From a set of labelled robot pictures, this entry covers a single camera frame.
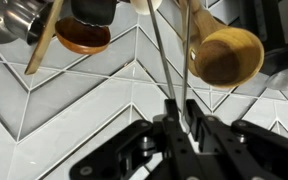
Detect large light wooden ladle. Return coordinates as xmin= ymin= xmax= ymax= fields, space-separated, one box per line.
xmin=178 ymin=0 xmax=266 ymax=90

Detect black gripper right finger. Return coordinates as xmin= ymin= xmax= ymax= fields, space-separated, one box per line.
xmin=184 ymin=98 xmax=288 ymax=180

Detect black steel coffee maker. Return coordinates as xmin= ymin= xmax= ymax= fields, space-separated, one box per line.
xmin=237 ymin=0 xmax=288 ymax=93

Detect metal clamp tongs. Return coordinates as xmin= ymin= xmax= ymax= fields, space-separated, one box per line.
xmin=146 ymin=0 xmax=194 ymax=118

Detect dark brown wooden spoon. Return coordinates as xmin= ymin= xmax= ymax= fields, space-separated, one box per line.
xmin=54 ymin=16 xmax=112 ymax=56

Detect white plastic spoon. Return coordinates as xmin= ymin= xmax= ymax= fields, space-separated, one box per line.
xmin=129 ymin=0 xmax=164 ymax=16

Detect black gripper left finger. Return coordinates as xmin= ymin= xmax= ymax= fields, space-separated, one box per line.
xmin=68 ymin=98 xmax=205 ymax=180

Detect long wooden stick handle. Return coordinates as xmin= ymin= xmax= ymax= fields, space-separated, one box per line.
xmin=24 ymin=0 xmax=65 ymax=76

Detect perforated metal skimmer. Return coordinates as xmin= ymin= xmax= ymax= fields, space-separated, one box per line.
xmin=0 ymin=0 xmax=53 ymax=45

